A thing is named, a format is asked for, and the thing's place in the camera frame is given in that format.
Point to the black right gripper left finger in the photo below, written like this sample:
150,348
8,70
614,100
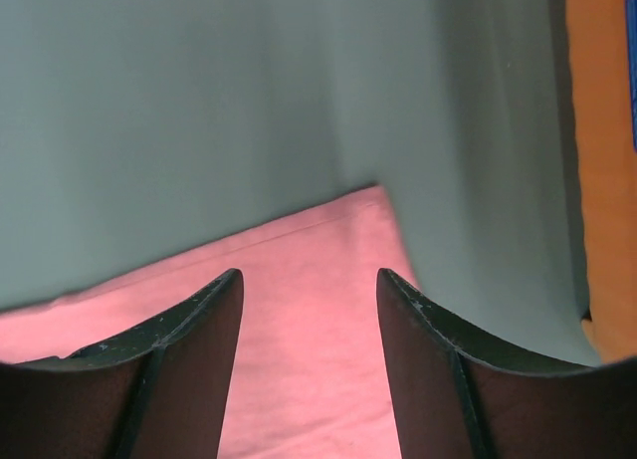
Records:
156,390

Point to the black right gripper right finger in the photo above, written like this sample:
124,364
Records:
458,391

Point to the salmon pink t shirt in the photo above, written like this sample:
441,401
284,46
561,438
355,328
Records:
309,378

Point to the orange plastic basket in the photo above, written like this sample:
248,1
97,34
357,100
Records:
603,97

